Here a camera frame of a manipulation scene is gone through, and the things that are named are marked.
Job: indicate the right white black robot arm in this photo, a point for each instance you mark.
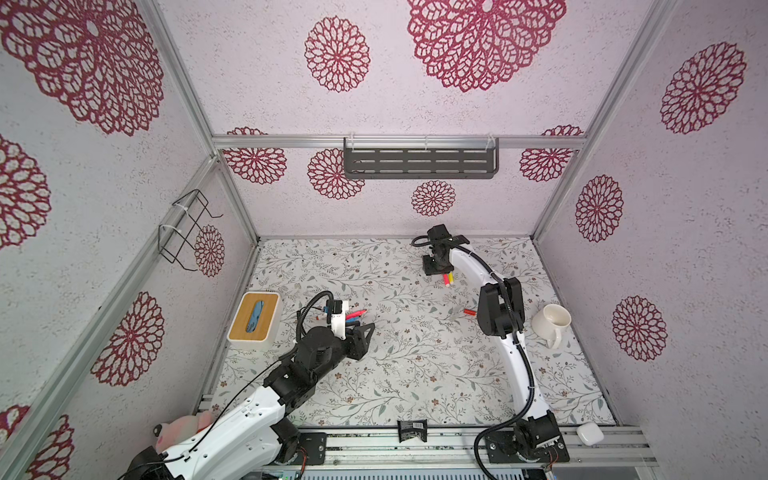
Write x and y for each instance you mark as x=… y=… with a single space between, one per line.
x=532 y=434

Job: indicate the wooden lid tissue box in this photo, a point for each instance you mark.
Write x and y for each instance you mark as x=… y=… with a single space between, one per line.
x=256 y=322

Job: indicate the white small puck device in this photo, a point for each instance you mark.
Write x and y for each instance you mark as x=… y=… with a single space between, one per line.
x=590 y=434

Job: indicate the dark grey wall shelf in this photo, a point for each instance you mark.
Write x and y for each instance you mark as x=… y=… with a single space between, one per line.
x=464 y=161

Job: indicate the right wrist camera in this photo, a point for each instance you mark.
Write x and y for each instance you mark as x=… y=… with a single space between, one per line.
x=440 y=236

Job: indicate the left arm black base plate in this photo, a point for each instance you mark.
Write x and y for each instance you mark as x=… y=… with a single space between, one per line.
x=308 y=449

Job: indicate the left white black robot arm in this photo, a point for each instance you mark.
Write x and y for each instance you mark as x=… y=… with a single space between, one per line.
x=257 y=431

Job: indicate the white ceramic mug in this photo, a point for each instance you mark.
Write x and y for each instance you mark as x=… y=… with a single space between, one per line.
x=550 y=322

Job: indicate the small black clip bracket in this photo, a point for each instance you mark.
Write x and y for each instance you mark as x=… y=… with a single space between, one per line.
x=412 y=429

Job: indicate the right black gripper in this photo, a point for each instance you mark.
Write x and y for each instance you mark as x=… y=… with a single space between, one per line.
x=428 y=268

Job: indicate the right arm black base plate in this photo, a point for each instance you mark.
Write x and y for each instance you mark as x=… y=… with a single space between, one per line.
x=504 y=447

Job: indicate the black wire wall rack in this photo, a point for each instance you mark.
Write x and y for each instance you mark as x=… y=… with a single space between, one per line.
x=192 y=242

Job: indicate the pink plush toy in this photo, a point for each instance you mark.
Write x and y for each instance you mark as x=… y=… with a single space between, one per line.
x=183 y=428

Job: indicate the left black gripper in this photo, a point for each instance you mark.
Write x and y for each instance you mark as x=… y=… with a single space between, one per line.
x=358 y=346

